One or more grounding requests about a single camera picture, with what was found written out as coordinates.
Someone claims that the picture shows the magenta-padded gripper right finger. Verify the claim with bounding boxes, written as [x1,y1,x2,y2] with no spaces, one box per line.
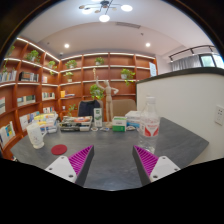
[132,144,182,187]

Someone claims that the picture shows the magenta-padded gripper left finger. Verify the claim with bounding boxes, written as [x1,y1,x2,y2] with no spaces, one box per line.
[44,144,95,188]

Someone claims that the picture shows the clear plastic water bottle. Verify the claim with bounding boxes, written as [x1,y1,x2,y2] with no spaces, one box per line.
[138,96,161,154]

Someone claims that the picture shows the flat round red coaster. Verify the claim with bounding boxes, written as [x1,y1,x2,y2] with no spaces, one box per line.
[50,143,68,156]

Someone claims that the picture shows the white paper cup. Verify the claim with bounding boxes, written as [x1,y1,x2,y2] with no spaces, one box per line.
[25,121,48,150]

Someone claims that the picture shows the stack of colourful books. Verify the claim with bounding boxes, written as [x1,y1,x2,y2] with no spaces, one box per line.
[33,112,59,134]

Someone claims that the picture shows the white tissue pack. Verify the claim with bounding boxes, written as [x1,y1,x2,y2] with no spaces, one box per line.
[124,110,143,129]

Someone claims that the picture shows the small green white box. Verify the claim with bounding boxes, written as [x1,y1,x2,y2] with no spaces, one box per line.
[111,115,128,133]

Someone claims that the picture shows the tall green white carton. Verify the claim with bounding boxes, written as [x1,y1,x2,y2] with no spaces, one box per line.
[93,107,104,128]

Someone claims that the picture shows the dark office chair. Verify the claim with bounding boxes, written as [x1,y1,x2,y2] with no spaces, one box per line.
[77,99,102,118]

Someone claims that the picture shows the tan chair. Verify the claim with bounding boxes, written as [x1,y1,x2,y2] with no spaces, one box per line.
[111,98,138,118]

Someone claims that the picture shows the wooden artist mannequin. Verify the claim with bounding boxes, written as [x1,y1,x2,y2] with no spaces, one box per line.
[94,75,120,129]

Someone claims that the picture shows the grey curtain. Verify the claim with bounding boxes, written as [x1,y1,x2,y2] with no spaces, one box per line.
[170,54,203,72]

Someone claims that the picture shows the window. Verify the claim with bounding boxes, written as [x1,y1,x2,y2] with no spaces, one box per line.
[199,53,224,69]

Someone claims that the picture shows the ceiling air vent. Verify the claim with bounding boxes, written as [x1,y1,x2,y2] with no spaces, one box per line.
[115,21,142,30]

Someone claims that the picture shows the multi-bulb ceiling lamp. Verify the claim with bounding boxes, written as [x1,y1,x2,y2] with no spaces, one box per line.
[78,0,134,23]

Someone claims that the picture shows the white wall socket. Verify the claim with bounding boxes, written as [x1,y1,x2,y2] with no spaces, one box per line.
[214,105,224,126]

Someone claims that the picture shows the wooden wall shelf unit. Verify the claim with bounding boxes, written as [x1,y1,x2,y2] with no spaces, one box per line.
[0,35,158,161]

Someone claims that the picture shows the black track light rail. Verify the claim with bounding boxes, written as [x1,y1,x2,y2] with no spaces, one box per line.
[168,44,219,63]

